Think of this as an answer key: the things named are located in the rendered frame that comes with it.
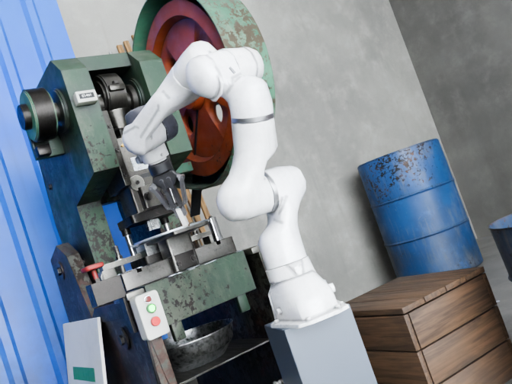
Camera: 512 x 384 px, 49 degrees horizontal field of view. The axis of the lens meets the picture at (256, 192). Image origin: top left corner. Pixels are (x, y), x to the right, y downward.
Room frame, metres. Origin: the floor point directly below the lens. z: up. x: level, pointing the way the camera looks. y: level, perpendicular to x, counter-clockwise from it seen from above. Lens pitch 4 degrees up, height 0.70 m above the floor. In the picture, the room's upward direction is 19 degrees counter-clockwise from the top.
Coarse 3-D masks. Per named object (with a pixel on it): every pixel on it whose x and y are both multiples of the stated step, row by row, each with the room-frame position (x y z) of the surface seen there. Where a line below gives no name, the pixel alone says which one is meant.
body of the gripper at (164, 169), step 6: (162, 162) 1.80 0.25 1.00; (168, 162) 1.81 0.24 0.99; (150, 168) 1.80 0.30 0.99; (156, 168) 1.79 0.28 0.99; (162, 168) 1.80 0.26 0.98; (168, 168) 1.81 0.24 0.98; (156, 174) 1.80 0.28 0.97; (162, 174) 1.83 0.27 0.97; (168, 174) 1.83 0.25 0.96; (174, 174) 1.83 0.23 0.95; (156, 180) 1.83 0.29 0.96; (162, 180) 1.83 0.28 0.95; (174, 180) 1.84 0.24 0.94; (168, 186) 1.84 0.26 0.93
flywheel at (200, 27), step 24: (192, 0) 2.12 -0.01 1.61; (168, 24) 2.30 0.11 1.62; (192, 24) 2.19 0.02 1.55; (168, 48) 2.38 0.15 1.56; (216, 48) 2.04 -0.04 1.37; (168, 72) 2.44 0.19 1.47; (192, 120) 2.39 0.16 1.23; (216, 120) 2.27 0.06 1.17; (192, 144) 2.44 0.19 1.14; (216, 144) 2.29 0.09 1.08; (216, 168) 2.27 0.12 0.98
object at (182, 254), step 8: (200, 224) 1.88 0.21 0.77; (176, 232) 1.83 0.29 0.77; (184, 232) 1.95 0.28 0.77; (160, 240) 1.92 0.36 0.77; (168, 240) 1.94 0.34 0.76; (176, 240) 1.95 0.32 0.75; (184, 240) 1.97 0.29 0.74; (160, 248) 1.98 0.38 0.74; (168, 248) 1.94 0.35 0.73; (176, 248) 1.95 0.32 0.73; (184, 248) 1.96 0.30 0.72; (192, 248) 1.98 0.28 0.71; (168, 256) 1.94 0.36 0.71; (176, 256) 1.94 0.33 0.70; (184, 256) 1.96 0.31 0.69; (192, 256) 1.97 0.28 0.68; (176, 264) 1.94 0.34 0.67; (184, 264) 1.95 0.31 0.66; (192, 264) 1.97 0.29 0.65
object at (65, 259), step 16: (64, 256) 2.20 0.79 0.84; (80, 256) 2.20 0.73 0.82; (64, 272) 2.26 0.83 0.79; (80, 272) 2.17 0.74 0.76; (64, 288) 2.32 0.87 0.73; (80, 288) 2.14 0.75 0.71; (64, 304) 2.39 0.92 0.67; (80, 304) 2.19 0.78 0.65; (112, 304) 1.88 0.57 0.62; (80, 320) 2.25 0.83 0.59; (112, 320) 1.92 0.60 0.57; (112, 336) 1.99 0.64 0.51; (128, 336) 1.85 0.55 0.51; (160, 336) 1.74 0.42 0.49; (112, 352) 2.04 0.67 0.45; (128, 352) 1.90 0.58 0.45; (144, 352) 1.77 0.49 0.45; (160, 352) 1.73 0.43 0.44; (112, 368) 2.09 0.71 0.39; (128, 368) 1.94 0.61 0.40; (144, 368) 1.81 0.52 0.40; (160, 368) 1.72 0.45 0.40
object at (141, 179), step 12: (120, 144) 2.01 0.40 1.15; (132, 156) 2.02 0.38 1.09; (132, 168) 2.02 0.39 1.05; (144, 168) 2.04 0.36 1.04; (132, 180) 1.99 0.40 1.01; (144, 180) 2.03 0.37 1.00; (132, 192) 2.00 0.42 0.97; (144, 192) 1.99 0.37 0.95; (132, 204) 2.02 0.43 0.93; (144, 204) 1.99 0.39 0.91; (156, 204) 2.01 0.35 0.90
